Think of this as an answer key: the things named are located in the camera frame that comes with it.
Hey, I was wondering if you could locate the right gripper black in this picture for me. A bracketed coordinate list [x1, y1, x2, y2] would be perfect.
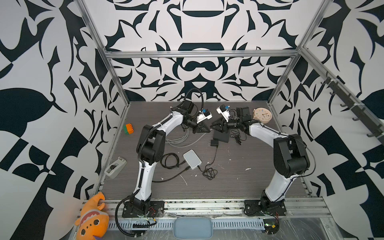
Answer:
[210, 117, 243, 135]

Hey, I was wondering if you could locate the black switch box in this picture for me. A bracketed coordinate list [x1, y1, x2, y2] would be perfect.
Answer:
[213, 130, 230, 143]

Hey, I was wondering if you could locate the grey ethernet cable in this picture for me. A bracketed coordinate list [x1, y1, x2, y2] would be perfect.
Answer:
[164, 127, 214, 148]

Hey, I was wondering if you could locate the white network switch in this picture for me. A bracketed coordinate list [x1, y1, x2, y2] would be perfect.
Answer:
[183, 150, 202, 170]

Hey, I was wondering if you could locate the long black cable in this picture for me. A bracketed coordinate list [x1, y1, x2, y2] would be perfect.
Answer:
[151, 166, 191, 184]

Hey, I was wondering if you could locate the black power adapter with cable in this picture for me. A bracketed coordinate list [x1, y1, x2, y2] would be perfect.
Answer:
[198, 140, 219, 181]

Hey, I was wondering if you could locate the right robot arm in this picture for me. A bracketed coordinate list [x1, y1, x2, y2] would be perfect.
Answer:
[211, 105, 310, 209]

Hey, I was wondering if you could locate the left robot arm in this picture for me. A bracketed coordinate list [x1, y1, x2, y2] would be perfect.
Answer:
[129, 100, 212, 214]

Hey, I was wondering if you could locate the orange green toy block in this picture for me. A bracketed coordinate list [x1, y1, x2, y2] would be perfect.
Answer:
[123, 124, 134, 135]

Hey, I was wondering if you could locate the grey tape dispenser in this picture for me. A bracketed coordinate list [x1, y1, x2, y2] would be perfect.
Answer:
[104, 157, 127, 180]

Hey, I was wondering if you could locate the grey blue cushion pad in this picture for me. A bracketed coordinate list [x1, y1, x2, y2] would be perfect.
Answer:
[173, 217, 213, 240]

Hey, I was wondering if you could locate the orange plush fish toy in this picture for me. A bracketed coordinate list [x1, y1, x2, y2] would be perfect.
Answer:
[75, 192, 110, 240]

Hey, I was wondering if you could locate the black wall hook rail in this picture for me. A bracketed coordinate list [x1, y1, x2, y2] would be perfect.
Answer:
[322, 71, 384, 145]

